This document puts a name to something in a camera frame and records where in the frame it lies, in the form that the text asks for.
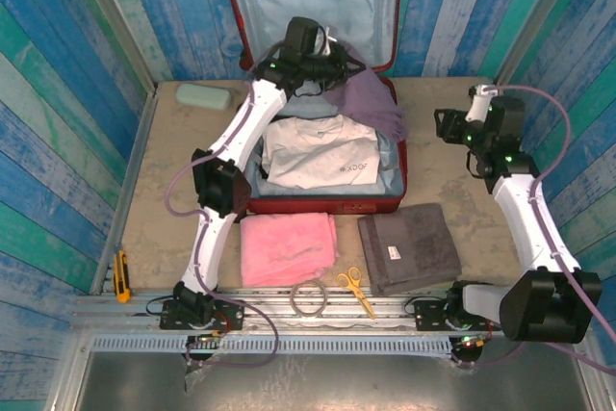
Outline purple fringed scarf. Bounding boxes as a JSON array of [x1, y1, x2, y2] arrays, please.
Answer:
[[326, 42, 410, 142]]

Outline white printed t-shirt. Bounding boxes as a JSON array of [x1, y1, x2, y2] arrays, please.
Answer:
[[261, 115, 381, 190]]

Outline grey towel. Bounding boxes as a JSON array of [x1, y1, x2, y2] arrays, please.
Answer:
[[356, 202, 463, 297]]

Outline pink towel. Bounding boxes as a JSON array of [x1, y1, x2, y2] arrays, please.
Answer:
[[239, 211, 341, 289]]

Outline pale green glasses case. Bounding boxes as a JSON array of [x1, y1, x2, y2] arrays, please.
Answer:
[[175, 83, 233, 112]]

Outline small LED circuit board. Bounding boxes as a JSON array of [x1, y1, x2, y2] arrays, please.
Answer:
[[185, 331, 227, 369], [451, 333, 488, 367]]

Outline clear tape roll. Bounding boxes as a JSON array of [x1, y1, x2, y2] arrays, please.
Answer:
[[289, 278, 329, 320]]

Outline grey steel sheet panel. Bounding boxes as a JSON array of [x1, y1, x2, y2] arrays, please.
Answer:
[[71, 350, 596, 411]]

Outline yellow utility knife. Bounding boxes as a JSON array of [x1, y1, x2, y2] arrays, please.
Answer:
[[113, 249, 132, 304]]

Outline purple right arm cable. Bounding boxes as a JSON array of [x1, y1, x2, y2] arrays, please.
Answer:
[[451, 85, 616, 377]]

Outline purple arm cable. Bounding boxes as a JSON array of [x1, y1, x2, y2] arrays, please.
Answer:
[[164, 42, 281, 369], [451, 85, 616, 377]]

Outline aluminium frame post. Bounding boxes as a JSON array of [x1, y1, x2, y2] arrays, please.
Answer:
[[493, 0, 591, 90], [66, 0, 160, 97]]

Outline yellow-handled scissors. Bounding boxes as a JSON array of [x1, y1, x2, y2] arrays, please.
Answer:
[[335, 266, 376, 321]]

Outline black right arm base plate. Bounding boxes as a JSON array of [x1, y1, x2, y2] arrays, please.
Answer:
[[413, 298, 502, 333]]

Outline aluminium mounting rail frame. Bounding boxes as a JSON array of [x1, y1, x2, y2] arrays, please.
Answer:
[[71, 285, 586, 335]]

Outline grey slotted cable duct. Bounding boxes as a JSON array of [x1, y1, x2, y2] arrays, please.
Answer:
[[90, 336, 453, 354]]

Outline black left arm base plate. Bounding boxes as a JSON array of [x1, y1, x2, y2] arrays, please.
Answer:
[[159, 297, 245, 331]]

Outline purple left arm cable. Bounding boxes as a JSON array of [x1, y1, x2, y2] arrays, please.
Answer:
[[164, 42, 281, 369]]

